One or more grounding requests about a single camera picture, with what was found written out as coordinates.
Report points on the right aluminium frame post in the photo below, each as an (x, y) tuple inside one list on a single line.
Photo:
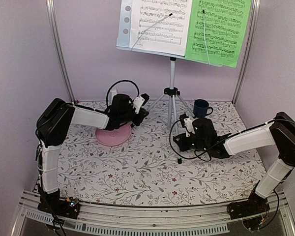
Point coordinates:
[(246, 54)]

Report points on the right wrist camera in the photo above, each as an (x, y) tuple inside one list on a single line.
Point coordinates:
[(186, 122)]

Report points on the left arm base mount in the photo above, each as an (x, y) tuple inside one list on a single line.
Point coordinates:
[(53, 204)]

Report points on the front aluminium rail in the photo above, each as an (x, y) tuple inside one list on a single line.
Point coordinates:
[(108, 220)]

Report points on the pink plastic plate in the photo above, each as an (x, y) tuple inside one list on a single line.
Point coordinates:
[(115, 137)]

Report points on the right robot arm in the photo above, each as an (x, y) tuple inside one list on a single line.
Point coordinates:
[(201, 137)]

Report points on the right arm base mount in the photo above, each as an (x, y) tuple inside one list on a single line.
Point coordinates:
[(253, 205)]

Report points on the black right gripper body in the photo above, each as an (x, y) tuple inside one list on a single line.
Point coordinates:
[(192, 146)]

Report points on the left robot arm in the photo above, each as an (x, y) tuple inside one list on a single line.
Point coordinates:
[(53, 125)]

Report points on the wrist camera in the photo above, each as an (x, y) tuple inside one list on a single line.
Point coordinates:
[(186, 122), (139, 101)]

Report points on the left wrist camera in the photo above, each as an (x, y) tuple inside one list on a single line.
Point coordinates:
[(139, 101)]

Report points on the dark blue ceramic mug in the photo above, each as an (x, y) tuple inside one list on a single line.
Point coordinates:
[(201, 108)]

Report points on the aluminium frame post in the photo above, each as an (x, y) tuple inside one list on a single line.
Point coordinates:
[(50, 4), (246, 54)]

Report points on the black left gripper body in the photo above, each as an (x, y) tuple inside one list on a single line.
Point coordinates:
[(137, 121)]

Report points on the left aluminium frame post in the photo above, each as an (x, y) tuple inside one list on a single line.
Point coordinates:
[(50, 4)]

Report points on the white metronome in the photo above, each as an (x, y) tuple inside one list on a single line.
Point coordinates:
[(112, 93)]

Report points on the white sheet music page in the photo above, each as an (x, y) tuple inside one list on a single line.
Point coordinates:
[(160, 25)]

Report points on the green sheet music page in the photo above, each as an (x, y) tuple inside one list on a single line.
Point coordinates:
[(216, 31)]

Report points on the light blue music stand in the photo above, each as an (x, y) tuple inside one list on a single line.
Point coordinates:
[(171, 91)]

